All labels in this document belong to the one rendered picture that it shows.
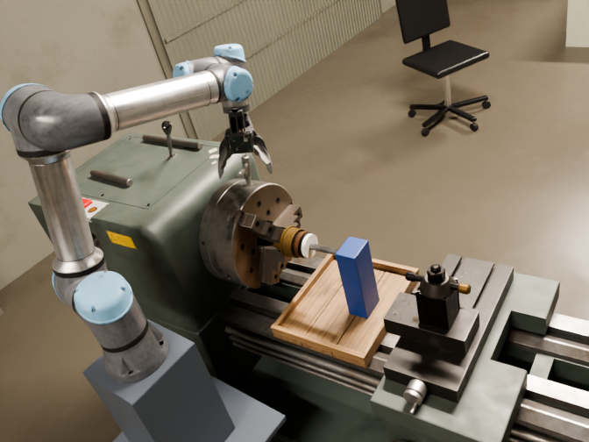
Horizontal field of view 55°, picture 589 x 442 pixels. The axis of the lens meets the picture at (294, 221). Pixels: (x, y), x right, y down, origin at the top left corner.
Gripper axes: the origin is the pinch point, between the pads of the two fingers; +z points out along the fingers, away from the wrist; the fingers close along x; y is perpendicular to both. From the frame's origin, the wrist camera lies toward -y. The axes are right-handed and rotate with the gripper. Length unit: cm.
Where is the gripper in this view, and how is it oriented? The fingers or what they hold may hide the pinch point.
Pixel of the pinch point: (245, 174)
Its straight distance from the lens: 159.8
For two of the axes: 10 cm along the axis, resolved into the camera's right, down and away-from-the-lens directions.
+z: 0.9, 9.1, 4.1
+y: 0.3, 4.1, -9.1
